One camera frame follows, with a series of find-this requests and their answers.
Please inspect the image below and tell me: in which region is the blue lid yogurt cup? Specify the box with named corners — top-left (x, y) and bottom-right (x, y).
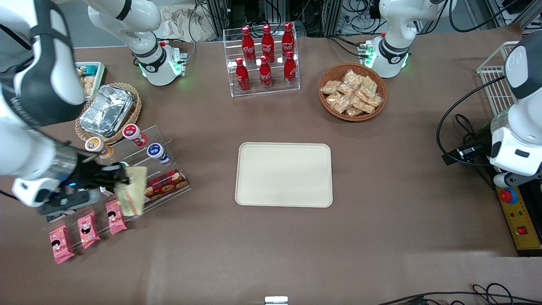
top-left (147, 143), bottom-right (170, 164)

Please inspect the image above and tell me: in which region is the oval light wicker basket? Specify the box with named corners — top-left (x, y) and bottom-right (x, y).
top-left (75, 82), bottom-right (142, 145)

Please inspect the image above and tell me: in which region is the white wire basket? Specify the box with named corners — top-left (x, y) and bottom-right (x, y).
top-left (476, 41), bottom-right (520, 116)

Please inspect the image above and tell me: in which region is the clear acrylic stepped shelf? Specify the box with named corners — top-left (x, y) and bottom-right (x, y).
top-left (40, 124), bottom-right (192, 250)

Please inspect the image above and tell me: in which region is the beige plastic tray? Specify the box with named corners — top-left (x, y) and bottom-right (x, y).
top-left (235, 142), bottom-right (334, 208)

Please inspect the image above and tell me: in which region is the orange lid yogurt cup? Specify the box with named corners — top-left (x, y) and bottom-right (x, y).
top-left (84, 136), bottom-right (114, 161)

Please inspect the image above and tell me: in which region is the thin black cable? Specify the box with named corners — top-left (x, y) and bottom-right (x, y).
top-left (377, 283), bottom-right (542, 305)

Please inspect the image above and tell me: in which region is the clear acrylic bottle rack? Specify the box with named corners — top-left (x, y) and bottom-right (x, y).
top-left (223, 25), bottom-right (301, 98)

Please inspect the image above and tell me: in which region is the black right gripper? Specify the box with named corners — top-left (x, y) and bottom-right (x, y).
top-left (69, 159), bottom-right (131, 192)

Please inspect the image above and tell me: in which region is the crumpled beige cloth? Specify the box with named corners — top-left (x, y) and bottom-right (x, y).
top-left (160, 5), bottom-right (217, 43)

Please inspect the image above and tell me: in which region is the triangle sandwich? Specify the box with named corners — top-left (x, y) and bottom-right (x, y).
top-left (115, 166), bottom-right (148, 219)

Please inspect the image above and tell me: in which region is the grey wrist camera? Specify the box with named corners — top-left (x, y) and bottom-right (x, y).
top-left (493, 172), bottom-right (524, 188)
top-left (37, 190), bottom-right (91, 216)

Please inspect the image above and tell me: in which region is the aluminium frame rack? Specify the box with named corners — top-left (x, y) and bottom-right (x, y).
top-left (485, 0), bottom-right (542, 30)
top-left (203, 0), bottom-right (384, 38)

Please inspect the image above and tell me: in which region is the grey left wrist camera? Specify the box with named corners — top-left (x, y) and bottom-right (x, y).
top-left (493, 172), bottom-right (524, 188)

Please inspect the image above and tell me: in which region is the black looped camera cable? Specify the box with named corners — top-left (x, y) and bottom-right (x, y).
top-left (436, 75), bottom-right (506, 166)

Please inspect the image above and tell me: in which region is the red cola bottle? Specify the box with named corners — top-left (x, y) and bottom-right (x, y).
top-left (282, 22), bottom-right (295, 60)
top-left (261, 24), bottom-right (275, 63)
top-left (235, 58), bottom-right (250, 92)
top-left (284, 51), bottom-right (297, 86)
top-left (241, 26), bottom-right (256, 65)
top-left (259, 55), bottom-right (272, 89)

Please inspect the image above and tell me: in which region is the red lid yogurt cup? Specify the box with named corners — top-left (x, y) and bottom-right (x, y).
top-left (122, 124), bottom-right (149, 147)

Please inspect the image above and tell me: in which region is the round brown wicker basket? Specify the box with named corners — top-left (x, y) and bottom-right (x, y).
top-left (318, 63), bottom-right (388, 122)

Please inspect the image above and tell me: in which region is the yellow emergency stop box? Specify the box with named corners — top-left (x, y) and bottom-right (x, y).
top-left (495, 186), bottom-right (542, 257)

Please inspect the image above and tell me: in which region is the pink snack pack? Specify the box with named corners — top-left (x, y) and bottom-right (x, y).
top-left (77, 211), bottom-right (101, 249)
top-left (105, 200), bottom-right (127, 235)
top-left (49, 225), bottom-right (75, 264)

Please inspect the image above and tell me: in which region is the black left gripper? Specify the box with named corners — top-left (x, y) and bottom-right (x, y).
top-left (442, 124), bottom-right (494, 166)

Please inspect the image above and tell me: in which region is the silver foil container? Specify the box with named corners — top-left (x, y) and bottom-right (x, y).
top-left (79, 84), bottom-right (136, 137)

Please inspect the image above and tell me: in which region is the white rectangular plastic container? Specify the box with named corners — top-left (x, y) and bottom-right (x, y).
top-left (75, 62), bottom-right (106, 101)

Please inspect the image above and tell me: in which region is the red plaid cookie box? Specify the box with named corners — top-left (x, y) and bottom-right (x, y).
top-left (142, 169), bottom-right (189, 206)

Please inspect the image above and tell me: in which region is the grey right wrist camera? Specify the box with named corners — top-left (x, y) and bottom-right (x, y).
top-left (37, 190), bottom-right (91, 216)

